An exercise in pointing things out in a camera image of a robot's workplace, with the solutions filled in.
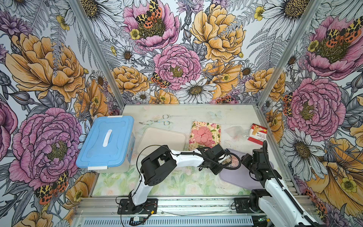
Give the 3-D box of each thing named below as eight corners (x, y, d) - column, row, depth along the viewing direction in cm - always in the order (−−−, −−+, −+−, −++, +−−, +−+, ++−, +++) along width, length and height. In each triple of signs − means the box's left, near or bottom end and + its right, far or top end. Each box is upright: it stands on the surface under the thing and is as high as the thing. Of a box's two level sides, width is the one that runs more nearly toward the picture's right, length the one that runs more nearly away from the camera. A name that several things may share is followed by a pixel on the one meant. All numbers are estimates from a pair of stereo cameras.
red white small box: (247, 140, 102) (249, 137, 99) (251, 126, 110) (253, 122, 107) (263, 146, 99) (265, 143, 96) (266, 131, 107) (268, 128, 104)
